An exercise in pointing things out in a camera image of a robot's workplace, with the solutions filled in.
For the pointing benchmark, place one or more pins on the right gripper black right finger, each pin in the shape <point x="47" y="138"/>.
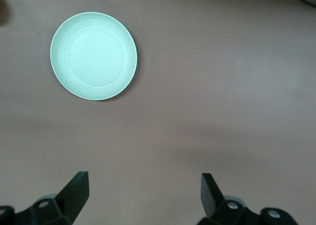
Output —
<point x="212" y="205"/>

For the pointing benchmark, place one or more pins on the brown table cloth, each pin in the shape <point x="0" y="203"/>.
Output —
<point x="197" y="86"/>

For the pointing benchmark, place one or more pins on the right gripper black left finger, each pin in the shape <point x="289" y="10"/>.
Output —
<point x="71" y="200"/>

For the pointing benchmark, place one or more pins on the light green round plate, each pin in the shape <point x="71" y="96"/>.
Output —
<point x="93" y="57"/>

